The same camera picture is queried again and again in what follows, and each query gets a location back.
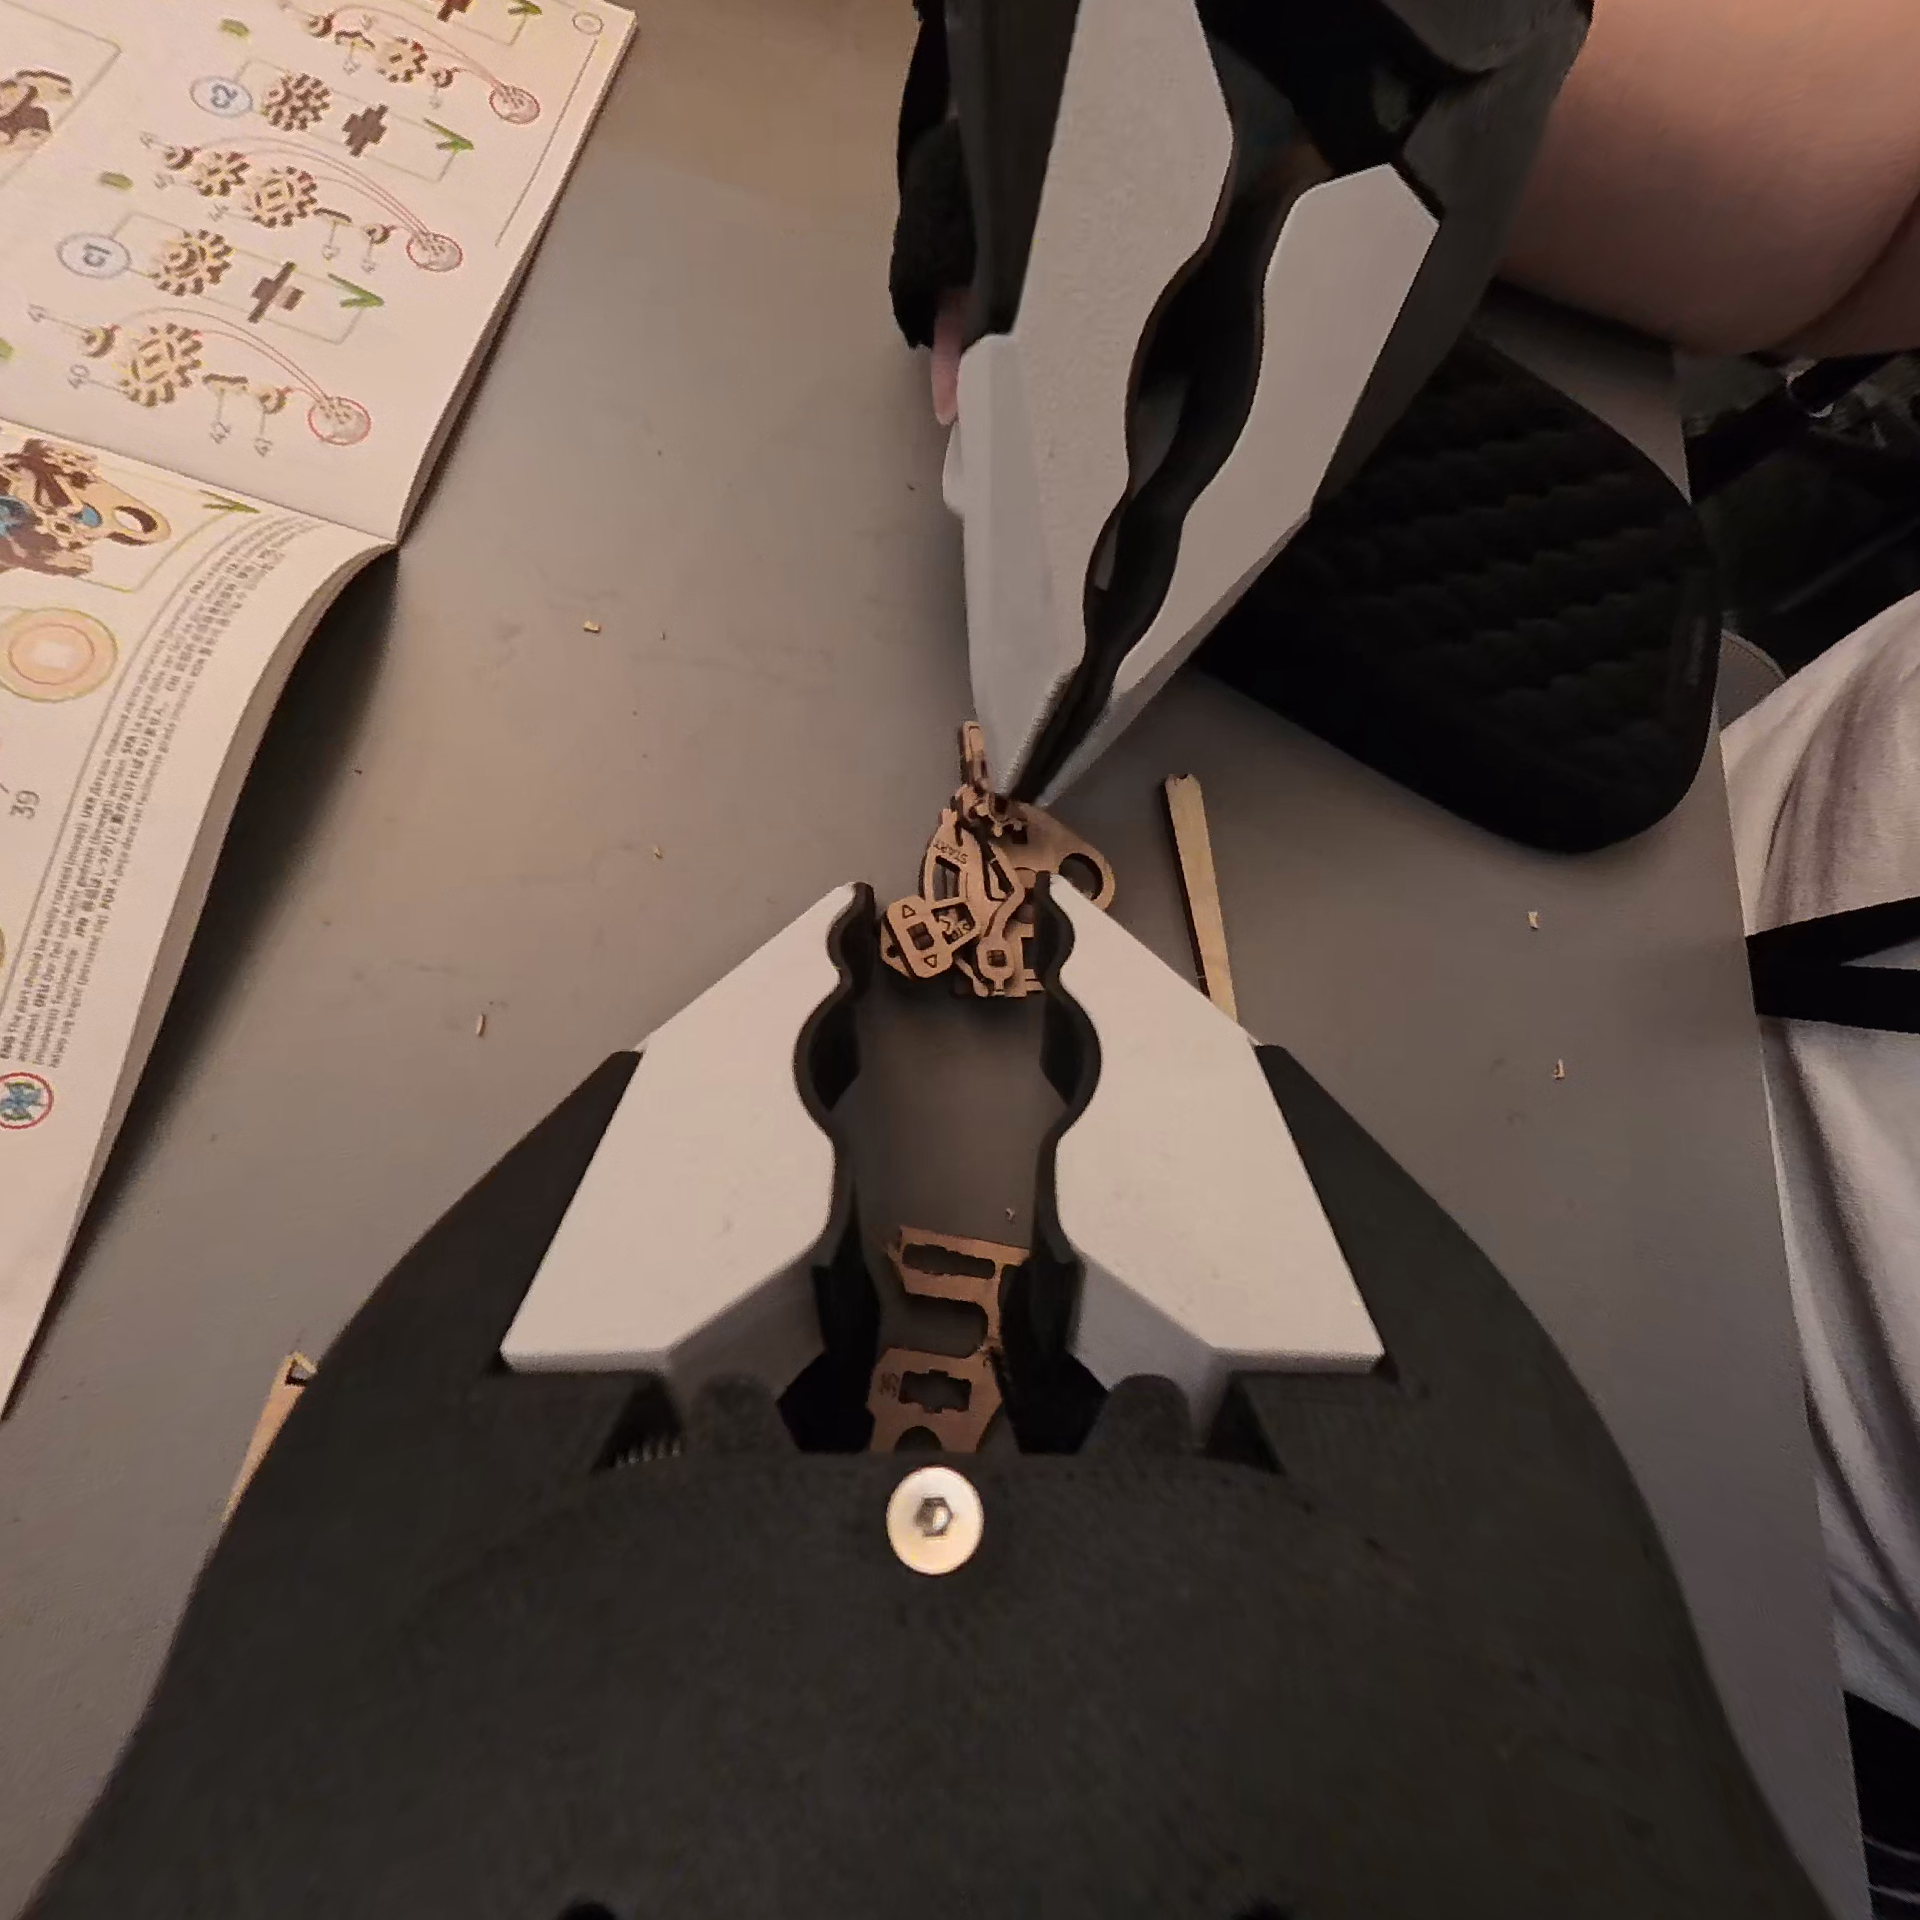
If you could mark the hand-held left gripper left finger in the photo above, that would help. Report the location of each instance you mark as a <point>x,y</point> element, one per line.
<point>691,1201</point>

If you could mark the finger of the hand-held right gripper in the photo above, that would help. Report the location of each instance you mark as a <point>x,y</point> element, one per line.
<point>1321,329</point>
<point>1082,377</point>

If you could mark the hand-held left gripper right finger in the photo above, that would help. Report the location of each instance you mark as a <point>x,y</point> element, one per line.
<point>1202,1201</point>

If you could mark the small wooden model sub-assembly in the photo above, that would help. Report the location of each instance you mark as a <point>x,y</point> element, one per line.
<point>961,901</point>

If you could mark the person's right forearm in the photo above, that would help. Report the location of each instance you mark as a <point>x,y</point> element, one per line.
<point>1724,151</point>

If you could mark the laser-cut wooden parts sheet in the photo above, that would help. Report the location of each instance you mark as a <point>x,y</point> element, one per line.
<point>945,1351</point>

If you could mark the person's right hand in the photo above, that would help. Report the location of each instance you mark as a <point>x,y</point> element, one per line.
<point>949,377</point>

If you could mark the short wooden stick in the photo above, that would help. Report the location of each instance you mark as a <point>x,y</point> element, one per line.
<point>1202,901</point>

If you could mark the black textured armrest pad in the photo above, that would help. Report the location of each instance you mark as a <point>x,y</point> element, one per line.
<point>1501,631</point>

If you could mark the illustrated instruction booklet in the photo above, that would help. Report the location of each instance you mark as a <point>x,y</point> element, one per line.
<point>225,302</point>

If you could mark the person's dark trousers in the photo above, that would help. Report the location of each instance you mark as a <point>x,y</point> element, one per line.
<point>1891,1831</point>

